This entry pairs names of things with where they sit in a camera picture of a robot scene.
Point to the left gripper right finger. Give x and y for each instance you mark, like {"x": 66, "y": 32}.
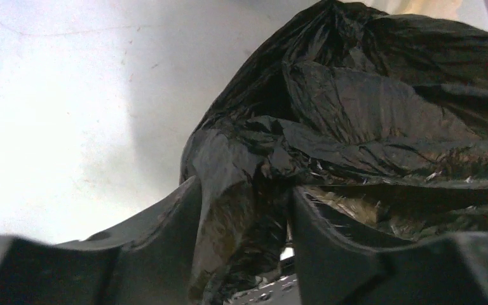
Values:
{"x": 341, "y": 261}

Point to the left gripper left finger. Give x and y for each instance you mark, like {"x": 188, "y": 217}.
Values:
{"x": 145, "y": 259}

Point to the black plastic trash bag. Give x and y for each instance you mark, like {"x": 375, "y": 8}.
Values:
{"x": 384, "y": 115}

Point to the yellow translucent trash bag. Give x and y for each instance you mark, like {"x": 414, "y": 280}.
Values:
{"x": 446, "y": 9}

